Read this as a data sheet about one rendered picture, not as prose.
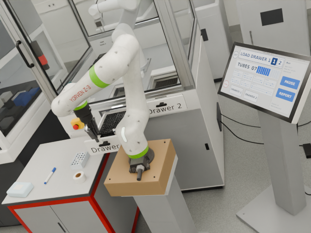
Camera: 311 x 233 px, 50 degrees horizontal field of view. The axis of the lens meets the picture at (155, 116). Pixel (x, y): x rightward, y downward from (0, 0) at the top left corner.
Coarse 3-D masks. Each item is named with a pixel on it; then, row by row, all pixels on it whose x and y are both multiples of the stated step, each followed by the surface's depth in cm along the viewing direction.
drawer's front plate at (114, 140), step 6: (102, 138) 203; (108, 138) 201; (114, 138) 201; (90, 144) 206; (96, 144) 206; (114, 144) 204; (120, 144) 203; (90, 150) 209; (108, 150) 207; (114, 150) 206
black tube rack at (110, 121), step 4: (120, 112) 228; (124, 112) 226; (108, 116) 230; (112, 116) 227; (116, 116) 225; (120, 116) 223; (104, 120) 226; (108, 120) 225; (112, 120) 223; (116, 120) 222; (120, 120) 219; (104, 124) 222; (108, 124) 220; (112, 124) 219; (116, 124) 217; (104, 128) 218; (108, 128) 216; (112, 128) 214; (100, 132) 215; (100, 136) 216; (104, 136) 215
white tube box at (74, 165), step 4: (76, 156) 222; (80, 156) 219; (84, 156) 218; (88, 156) 222; (72, 160) 218; (76, 160) 217; (84, 160) 216; (72, 164) 216; (76, 164) 213; (80, 164) 212; (84, 164) 215; (72, 168) 215; (76, 168) 214; (80, 168) 214
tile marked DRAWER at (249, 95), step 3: (246, 90) 178; (246, 93) 178; (249, 93) 176; (252, 93) 175; (255, 93) 173; (243, 96) 179; (246, 96) 178; (249, 96) 176; (252, 96) 174; (255, 96) 173; (258, 96) 171; (249, 99) 176; (252, 99) 174; (255, 99) 173; (255, 102) 172
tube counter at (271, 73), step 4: (252, 64) 177; (252, 68) 177; (256, 68) 174; (260, 68) 172; (264, 68) 170; (268, 68) 168; (252, 72) 176; (256, 72) 174; (260, 72) 172; (264, 72) 170; (268, 72) 168; (272, 72) 166; (276, 72) 164; (268, 76) 168; (272, 76) 166; (276, 76) 164
